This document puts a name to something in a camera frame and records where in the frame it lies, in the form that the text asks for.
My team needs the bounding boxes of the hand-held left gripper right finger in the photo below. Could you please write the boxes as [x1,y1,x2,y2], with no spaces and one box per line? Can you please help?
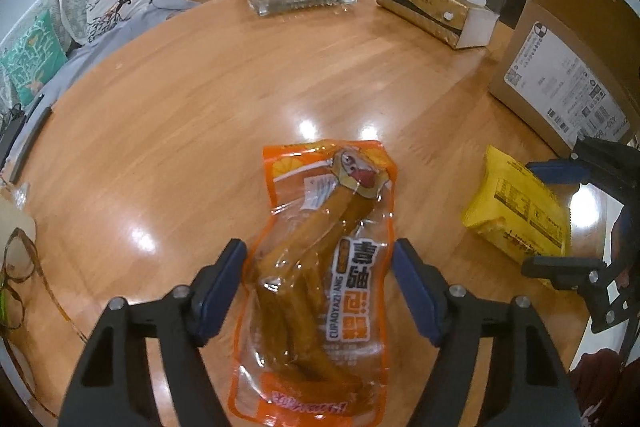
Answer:
[392,238,583,427]

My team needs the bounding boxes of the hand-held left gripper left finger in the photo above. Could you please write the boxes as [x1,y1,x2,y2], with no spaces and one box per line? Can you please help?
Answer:
[59,238,248,427]

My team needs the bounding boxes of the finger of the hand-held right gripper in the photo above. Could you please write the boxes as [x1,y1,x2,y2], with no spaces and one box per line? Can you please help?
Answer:
[525,136,640,212]
[520,207,640,349]

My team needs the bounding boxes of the yellow snack packet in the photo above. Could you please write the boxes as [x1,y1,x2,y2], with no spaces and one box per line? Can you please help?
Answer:
[460,144,573,258]

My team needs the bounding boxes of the orange snack packet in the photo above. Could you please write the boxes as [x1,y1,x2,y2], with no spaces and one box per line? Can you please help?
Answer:
[227,139,398,425]

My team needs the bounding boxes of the brown cardboard box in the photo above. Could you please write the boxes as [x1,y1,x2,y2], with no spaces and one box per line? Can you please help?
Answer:
[487,0,640,158]

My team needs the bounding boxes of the person's red patterned clothing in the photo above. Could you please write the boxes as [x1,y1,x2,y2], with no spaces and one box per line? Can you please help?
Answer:
[567,346,640,427]

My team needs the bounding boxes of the tortoiseshell eyeglasses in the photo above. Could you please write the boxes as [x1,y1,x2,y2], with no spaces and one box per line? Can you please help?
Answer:
[0,227,87,344]

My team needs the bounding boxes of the gold tissue box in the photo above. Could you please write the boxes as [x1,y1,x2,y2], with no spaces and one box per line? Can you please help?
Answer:
[376,0,501,50]

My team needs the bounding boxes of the black flat device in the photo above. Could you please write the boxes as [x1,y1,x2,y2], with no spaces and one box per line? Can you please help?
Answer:
[0,103,25,168]

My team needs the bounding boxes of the grey sofa blanket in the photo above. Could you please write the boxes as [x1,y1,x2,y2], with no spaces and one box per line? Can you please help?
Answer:
[0,0,202,188]

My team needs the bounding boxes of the teal patterned pillow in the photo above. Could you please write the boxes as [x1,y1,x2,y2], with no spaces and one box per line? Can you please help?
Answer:
[0,9,69,108]

